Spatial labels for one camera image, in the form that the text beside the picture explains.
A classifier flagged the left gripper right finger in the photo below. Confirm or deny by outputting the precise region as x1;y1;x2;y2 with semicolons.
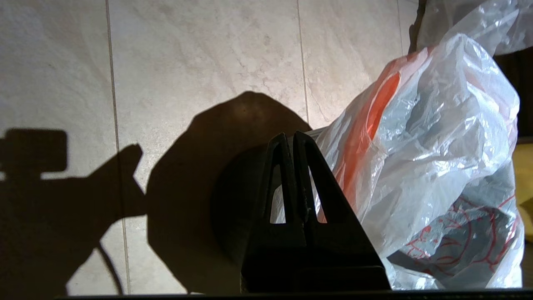
293;131;392;292

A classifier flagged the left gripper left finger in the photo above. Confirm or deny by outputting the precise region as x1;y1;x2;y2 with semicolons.
240;132;311;293

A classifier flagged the clear red-print plastic bag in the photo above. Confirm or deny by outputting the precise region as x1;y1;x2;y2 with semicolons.
270;33;526;290

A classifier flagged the used white bin liner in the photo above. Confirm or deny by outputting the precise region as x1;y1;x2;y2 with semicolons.
416;0;533;57

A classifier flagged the black trash bin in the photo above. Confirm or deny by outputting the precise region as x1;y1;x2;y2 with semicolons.
212;127;330;269

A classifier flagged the yellow tote bag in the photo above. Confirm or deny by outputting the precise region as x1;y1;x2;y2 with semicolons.
514;142;533;243

